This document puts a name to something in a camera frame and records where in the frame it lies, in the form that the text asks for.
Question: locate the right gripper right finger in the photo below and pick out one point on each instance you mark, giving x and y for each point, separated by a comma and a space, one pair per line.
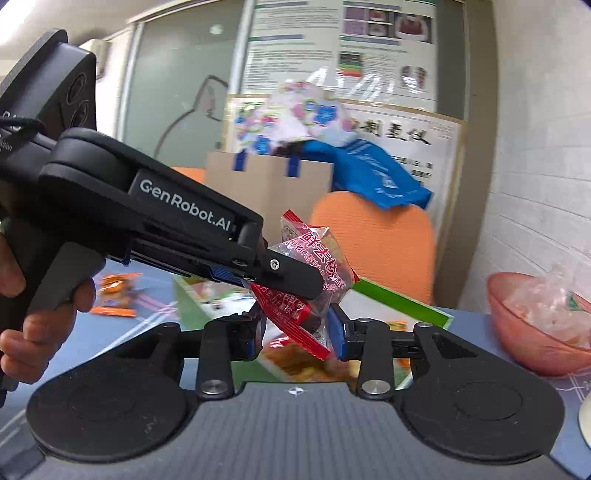
369, 342

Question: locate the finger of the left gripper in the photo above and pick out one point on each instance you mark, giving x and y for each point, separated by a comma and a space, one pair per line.
281, 273

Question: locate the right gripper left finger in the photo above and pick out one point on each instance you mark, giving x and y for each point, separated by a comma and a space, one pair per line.
228, 339

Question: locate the pink red snack packet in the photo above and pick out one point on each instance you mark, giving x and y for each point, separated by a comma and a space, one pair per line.
305, 321

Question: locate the orange yellow snack bag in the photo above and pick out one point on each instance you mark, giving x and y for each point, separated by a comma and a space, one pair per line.
292, 363

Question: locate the orange small snack packet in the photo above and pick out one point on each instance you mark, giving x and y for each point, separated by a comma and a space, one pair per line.
115, 295

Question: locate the person left hand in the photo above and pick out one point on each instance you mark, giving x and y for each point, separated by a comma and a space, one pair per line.
27, 353

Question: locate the brown paper bag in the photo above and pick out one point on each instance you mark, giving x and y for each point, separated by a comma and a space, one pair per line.
269, 185

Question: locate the right orange chair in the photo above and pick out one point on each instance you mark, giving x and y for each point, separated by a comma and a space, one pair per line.
395, 248

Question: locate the orange chair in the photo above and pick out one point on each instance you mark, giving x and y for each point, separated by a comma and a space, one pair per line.
395, 248
197, 174

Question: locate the left orange chair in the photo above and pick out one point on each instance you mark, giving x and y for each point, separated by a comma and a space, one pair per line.
197, 174

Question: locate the blue plastic bag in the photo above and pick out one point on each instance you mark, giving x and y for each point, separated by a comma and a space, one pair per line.
367, 170

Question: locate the floral cloth bundle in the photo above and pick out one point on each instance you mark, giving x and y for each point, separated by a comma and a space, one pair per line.
296, 112

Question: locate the pink plastic bowl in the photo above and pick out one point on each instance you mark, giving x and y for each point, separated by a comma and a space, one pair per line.
540, 323

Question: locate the white poster with characters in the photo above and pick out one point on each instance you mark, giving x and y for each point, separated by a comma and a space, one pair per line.
427, 145

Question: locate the health chart poster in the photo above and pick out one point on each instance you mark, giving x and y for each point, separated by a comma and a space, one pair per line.
375, 51

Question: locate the black camera device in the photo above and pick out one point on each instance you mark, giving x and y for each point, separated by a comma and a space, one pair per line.
48, 91

